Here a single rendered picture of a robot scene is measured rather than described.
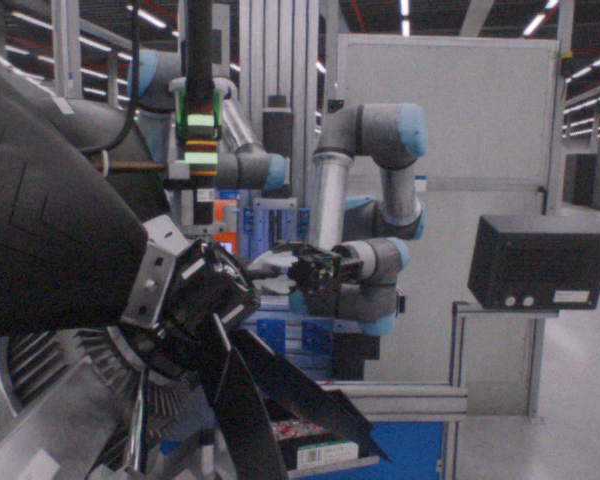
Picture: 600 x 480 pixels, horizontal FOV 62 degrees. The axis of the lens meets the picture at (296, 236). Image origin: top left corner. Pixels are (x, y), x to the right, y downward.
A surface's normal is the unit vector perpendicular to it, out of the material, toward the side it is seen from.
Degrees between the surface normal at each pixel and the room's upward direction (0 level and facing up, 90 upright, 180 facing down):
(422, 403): 90
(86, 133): 48
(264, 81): 90
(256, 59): 90
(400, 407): 90
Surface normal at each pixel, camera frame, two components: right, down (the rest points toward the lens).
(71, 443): 0.78, -0.62
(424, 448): 0.04, 0.14
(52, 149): 0.91, -0.21
